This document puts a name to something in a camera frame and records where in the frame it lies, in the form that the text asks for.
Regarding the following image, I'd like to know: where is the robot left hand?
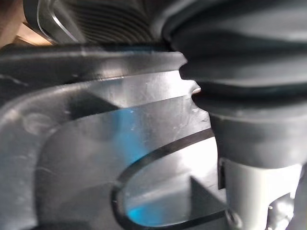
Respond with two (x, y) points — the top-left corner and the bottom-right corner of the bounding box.
(23, 0), (307, 230)

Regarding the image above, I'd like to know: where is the black plastic housing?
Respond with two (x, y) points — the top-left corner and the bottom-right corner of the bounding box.
(0, 43), (231, 230)

